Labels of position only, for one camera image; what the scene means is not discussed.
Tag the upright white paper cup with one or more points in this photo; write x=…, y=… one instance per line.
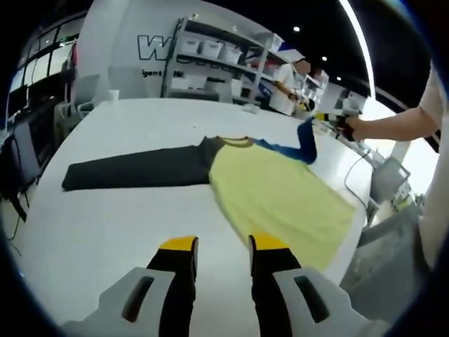
x=114, y=95

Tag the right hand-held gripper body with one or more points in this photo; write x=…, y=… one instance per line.
x=352, y=107

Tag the grey metal shelf unit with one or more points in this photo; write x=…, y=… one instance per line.
x=217, y=59

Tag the white storage bin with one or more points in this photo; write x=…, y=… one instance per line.
x=210, y=48
x=231, y=54
x=190, y=45

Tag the person's right hand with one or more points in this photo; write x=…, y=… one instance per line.
x=350, y=130

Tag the yellow grey blue garment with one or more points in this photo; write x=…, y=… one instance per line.
x=266, y=189

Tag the light grey chair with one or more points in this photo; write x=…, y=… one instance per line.
x=89, y=98

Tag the person's white shirt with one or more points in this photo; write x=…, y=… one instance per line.
x=436, y=168

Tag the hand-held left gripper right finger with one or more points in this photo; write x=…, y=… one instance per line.
x=270, y=295

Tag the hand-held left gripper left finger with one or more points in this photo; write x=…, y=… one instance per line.
x=175, y=295

